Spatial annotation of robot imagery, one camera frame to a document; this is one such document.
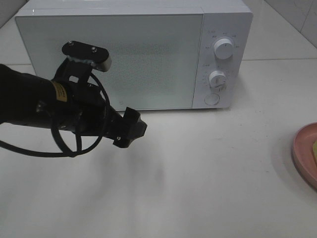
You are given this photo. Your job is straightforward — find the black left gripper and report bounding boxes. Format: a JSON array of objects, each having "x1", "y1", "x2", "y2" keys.
[{"x1": 53, "y1": 81, "x2": 147, "y2": 148}]

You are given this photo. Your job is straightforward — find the white microwave door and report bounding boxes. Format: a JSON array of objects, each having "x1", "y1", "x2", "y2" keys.
[{"x1": 15, "y1": 10, "x2": 203, "y2": 110}]

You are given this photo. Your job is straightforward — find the round white door button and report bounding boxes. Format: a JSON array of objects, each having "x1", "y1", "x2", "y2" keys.
[{"x1": 204, "y1": 93, "x2": 220, "y2": 106}]

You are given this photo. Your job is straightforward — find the white timer knob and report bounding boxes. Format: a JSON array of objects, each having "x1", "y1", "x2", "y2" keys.
[{"x1": 209, "y1": 70, "x2": 227, "y2": 89}]

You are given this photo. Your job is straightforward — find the pink round plate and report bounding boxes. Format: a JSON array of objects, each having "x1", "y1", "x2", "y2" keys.
[{"x1": 292, "y1": 122, "x2": 317, "y2": 191}]

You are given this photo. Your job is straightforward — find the toast sandwich with lettuce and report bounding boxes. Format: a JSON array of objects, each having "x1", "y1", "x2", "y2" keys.
[{"x1": 312, "y1": 141, "x2": 317, "y2": 165}]

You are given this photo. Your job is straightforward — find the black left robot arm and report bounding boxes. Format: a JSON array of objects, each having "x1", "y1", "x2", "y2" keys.
[{"x1": 0, "y1": 64, "x2": 147, "y2": 148}]

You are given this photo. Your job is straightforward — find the white microwave oven body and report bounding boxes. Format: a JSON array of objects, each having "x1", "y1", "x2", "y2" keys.
[{"x1": 15, "y1": 0, "x2": 253, "y2": 110}]

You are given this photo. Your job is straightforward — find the upper white power knob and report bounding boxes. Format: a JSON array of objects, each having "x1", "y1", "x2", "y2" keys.
[{"x1": 213, "y1": 37, "x2": 234, "y2": 60}]

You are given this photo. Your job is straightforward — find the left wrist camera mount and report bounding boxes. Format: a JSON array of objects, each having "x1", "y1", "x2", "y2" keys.
[{"x1": 53, "y1": 41, "x2": 112, "y2": 84}]

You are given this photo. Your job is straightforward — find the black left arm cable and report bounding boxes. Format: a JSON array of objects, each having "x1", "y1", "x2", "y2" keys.
[{"x1": 0, "y1": 71, "x2": 111, "y2": 158}]

